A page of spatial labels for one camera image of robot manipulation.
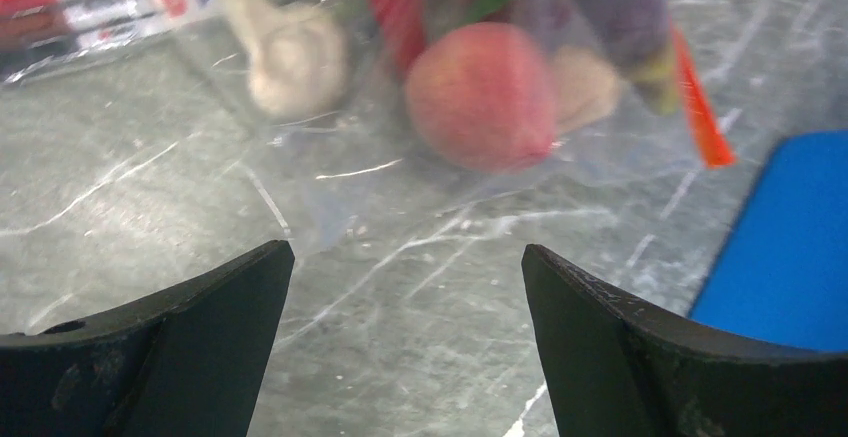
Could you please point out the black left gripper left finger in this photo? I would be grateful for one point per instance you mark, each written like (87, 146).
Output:
(188, 360)

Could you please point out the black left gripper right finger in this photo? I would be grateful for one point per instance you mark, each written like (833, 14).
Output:
(618, 365)

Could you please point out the clear zip bag red seal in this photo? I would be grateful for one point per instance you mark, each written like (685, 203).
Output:
(363, 165)

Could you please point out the pink fake peach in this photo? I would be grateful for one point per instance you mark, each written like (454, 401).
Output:
(482, 97)

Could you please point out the purple fake eggplant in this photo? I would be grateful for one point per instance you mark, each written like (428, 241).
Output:
(636, 37)

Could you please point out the red fake chili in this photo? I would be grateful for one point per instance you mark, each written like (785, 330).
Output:
(401, 23)

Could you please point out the blue plastic bin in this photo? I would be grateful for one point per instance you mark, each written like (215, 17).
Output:
(781, 274)

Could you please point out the marker pen pack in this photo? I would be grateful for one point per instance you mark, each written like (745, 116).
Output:
(39, 35)

